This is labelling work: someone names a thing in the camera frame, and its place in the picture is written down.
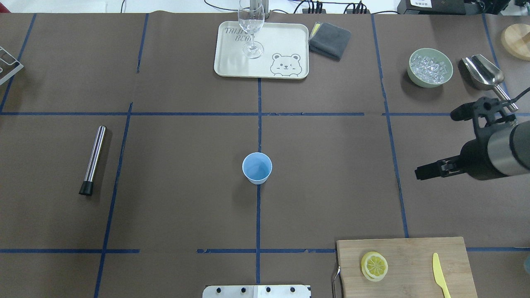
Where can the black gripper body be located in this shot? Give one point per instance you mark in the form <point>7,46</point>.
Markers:
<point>474,159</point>

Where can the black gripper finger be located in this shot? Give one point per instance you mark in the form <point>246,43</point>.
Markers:
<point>429,171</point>

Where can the yellow lemon slice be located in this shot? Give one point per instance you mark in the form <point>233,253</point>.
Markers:
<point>374,266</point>

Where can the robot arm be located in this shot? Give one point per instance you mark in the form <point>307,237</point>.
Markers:
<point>496,152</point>

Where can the light blue plastic cup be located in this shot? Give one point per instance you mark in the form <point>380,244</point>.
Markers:
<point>257,167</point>

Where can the steel ice scoop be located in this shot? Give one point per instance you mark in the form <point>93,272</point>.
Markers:
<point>485,75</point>

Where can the green bowl of ice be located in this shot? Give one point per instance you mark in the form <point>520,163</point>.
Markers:
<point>429,68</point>

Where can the bamboo cutting board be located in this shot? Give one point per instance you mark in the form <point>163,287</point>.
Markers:
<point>410,273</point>

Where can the yellow plastic knife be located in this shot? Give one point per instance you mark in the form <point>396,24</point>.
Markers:
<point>439,276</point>

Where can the wooden mug tree stand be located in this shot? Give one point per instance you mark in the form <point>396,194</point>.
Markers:
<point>516,40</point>

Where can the grey folded cloth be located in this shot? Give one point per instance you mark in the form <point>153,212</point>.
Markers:
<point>329,40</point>

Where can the cream bear serving tray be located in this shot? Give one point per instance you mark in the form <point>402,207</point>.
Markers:
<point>285,55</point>

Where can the clear wine glass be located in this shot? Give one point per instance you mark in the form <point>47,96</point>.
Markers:
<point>251,18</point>

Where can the steel muddler black tip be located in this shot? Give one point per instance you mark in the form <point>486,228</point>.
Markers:
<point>88,181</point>

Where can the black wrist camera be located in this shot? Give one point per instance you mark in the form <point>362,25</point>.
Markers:
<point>488,116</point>

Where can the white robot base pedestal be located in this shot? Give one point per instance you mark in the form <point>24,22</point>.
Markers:
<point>257,291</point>

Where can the white wire cup rack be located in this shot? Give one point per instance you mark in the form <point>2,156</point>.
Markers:
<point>9,66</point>

